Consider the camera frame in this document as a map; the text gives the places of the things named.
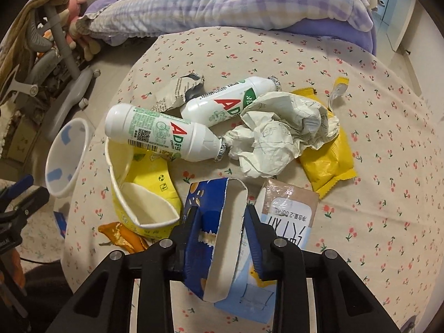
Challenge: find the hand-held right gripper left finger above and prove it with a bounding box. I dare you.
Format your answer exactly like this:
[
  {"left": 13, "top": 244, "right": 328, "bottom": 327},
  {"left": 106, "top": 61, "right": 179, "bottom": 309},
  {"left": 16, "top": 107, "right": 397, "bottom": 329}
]
[{"left": 45, "top": 207, "right": 202, "bottom": 333}]

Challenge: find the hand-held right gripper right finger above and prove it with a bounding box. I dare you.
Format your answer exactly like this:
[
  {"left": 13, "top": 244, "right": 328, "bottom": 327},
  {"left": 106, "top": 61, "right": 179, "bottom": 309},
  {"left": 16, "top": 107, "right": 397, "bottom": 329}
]
[{"left": 244, "top": 205, "right": 403, "bottom": 333}]

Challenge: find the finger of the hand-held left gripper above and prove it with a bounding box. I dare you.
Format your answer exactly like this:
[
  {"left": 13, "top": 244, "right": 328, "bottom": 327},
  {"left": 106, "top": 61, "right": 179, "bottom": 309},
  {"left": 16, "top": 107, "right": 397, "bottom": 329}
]
[
  {"left": 0, "top": 175, "right": 34, "bottom": 199},
  {"left": 0, "top": 186, "right": 51, "bottom": 223}
]

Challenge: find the blue cardboard carton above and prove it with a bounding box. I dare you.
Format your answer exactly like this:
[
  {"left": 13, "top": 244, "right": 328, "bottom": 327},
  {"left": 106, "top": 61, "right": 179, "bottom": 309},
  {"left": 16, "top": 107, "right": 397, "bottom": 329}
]
[{"left": 182, "top": 177, "right": 249, "bottom": 302}]

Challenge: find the white bin with blue patches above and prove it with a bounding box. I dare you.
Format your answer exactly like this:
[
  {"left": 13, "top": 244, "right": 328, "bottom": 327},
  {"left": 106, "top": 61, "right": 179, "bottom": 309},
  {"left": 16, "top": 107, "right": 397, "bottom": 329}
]
[{"left": 45, "top": 118, "right": 93, "bottom": 199}]

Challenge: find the yellow paper cup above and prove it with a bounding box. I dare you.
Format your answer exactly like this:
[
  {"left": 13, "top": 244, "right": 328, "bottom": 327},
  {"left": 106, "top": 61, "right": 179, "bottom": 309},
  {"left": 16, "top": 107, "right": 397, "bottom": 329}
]
[{"left": 105, "top": 138, "right": 183, "bottom": 241}]

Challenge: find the orange foil wrapper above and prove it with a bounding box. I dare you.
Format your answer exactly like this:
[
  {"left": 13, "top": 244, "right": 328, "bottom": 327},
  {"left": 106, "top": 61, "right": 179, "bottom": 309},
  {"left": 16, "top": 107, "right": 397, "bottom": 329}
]
[{"left": 98, "top": 222, "right": 150, "bottom": 254}]

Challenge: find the white paper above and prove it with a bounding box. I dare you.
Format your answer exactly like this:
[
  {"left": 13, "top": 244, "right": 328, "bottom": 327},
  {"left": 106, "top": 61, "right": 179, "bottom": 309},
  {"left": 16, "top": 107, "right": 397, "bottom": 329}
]
[{"left": 224, "top": 91, "right": 340, "bottom": 180}]

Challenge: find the black blue clamp tool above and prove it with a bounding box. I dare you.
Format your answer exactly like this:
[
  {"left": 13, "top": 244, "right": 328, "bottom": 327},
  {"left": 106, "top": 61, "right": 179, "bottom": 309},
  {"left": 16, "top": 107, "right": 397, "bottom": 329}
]
[{"left": 0, "top": 177, "right": 66, "bottom": 261}]

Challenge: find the small blue packet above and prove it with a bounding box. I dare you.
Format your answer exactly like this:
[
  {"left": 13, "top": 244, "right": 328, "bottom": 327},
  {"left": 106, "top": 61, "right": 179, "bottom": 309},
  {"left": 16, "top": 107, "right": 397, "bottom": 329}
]
[{"left": 54, "top": 211, "right": 69, "bottom": 240}]

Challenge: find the cardboard box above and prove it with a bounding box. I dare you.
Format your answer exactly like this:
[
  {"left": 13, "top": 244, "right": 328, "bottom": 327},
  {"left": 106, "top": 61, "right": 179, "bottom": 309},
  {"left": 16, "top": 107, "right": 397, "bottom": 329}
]
[{"left": 6, "top": 114, "right": 39, "bottom": 164}]

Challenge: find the pale blue milk carton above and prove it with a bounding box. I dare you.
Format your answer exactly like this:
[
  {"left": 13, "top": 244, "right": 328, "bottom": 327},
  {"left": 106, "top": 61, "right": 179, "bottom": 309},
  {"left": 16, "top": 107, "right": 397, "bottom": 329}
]
[{"left": 215, "top": 180, "right": 320, "bottom": 324}]

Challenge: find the white plastic drink bottle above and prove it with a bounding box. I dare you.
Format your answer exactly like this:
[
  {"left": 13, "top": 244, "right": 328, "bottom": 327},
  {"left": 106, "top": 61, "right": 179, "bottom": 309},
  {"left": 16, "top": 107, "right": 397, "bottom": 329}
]
[
  {"left": 105, "top": 104, "right": 228, "bottom": 163},
  {"left": 180, "top": 75, "right": 281, "bottom": 127}
]

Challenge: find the yellow snack packet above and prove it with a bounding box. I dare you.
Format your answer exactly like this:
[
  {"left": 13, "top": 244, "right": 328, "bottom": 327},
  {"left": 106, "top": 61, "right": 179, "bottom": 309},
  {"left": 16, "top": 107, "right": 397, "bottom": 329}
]
[{"left": 291, "top": 88, "right": 358, "bottom": 200}]

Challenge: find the grey wheeled chair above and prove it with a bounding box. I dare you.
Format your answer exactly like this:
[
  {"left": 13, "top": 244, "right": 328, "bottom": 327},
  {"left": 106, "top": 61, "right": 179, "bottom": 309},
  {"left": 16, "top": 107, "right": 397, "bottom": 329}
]
[{"left": 0, "top": 3, "right": 102, "bottom": 133}]

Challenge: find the cherry print bed sheet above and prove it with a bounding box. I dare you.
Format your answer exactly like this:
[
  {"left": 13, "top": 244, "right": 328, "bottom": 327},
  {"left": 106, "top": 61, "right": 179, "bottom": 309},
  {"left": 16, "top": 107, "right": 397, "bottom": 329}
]
[{"left": 60, "top": 26, "right": 436, "bottom": 333}]

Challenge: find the torn grey wrapper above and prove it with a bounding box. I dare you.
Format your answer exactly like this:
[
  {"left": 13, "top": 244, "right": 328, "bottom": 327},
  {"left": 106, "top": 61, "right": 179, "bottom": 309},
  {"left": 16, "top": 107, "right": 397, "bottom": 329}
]
[{"left": 151, "top": 73, "right": 205, "bottom": 113}]

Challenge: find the brown fuzzy cloth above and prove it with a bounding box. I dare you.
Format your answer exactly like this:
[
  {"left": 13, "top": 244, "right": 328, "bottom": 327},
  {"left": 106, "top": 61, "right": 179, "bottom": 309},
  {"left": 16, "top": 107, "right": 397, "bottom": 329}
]
[{"left": 0, "top": 0, "right": 75, "bottom": 87}]

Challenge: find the small yellow white wrapper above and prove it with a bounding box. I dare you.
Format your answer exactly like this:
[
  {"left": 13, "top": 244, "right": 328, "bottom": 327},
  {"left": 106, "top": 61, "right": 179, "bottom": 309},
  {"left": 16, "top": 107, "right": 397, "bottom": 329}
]
[{"left": 326, "top": 77, "right": 350, "bottom": 112}]

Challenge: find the pink plush toy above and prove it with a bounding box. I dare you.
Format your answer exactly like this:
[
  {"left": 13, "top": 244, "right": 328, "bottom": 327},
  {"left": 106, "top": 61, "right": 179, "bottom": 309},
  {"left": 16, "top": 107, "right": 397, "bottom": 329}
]
[{"left": 57, "top": 0, "right": 102, "bottom": 60}]

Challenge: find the purple blanket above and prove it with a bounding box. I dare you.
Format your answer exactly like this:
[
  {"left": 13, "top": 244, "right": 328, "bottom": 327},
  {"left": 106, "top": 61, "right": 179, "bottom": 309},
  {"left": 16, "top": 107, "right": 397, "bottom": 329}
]
[{"left": 284, "top": 7, "right": 379, "bottom": 57}]

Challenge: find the purple plaid quilt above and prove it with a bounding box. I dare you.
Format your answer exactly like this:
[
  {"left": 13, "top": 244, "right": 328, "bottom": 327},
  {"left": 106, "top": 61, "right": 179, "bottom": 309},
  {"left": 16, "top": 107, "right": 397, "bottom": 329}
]
[{"left": 74, "top": 0, "right": 374, "bottom": 41}]

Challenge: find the pale wardrobe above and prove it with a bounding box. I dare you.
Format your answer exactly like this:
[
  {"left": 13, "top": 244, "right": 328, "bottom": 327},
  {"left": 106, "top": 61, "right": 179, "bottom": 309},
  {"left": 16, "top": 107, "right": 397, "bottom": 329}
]
[{"left": 376, "top": 0, "right": 428, "bottom": 95}]

